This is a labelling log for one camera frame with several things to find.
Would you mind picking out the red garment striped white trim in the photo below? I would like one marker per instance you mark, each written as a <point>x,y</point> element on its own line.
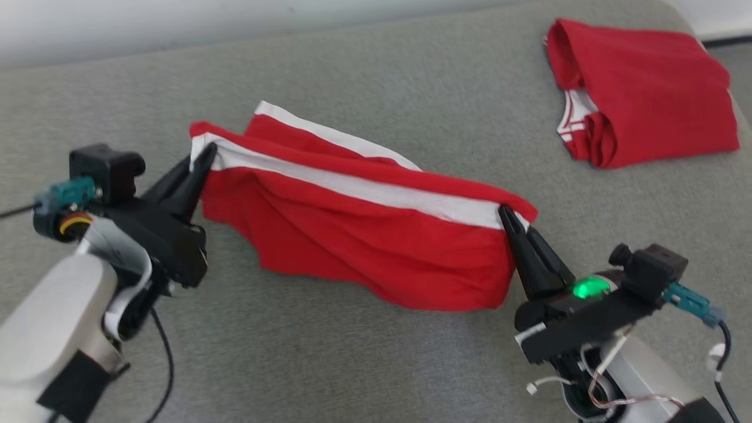
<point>652,94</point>

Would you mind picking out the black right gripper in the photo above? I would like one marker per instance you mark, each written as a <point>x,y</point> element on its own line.
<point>576,320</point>

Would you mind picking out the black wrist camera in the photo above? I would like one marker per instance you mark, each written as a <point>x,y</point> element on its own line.
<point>652,270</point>
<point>108,170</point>

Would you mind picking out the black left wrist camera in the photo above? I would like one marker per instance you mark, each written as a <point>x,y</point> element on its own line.
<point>108,170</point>

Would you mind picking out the dark wall baseboard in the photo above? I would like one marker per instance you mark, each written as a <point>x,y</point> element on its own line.
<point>728,41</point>

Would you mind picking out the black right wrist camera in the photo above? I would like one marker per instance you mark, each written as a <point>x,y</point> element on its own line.
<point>652,270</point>

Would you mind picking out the red shorts white waistband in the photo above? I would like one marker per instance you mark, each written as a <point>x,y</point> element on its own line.
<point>376,247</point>

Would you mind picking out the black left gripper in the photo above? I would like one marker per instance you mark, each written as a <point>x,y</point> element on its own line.
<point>164,241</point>

